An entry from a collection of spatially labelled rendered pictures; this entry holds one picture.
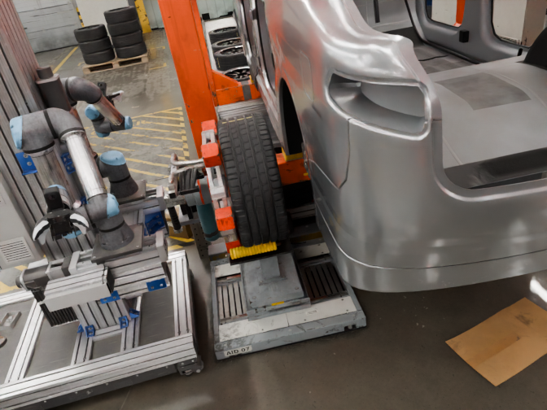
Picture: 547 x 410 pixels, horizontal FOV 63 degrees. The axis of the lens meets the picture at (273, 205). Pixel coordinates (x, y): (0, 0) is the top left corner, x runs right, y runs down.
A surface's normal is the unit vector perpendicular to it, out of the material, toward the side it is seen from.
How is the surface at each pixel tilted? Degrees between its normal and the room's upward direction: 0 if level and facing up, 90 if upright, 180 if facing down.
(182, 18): 90
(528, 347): 2
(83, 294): 90
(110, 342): 0
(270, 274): 90
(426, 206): 90
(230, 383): 0
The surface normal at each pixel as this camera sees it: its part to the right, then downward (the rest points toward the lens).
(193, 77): 0.15, 0.49
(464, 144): -0.08, -0.62
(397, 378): -0.15, -0.84
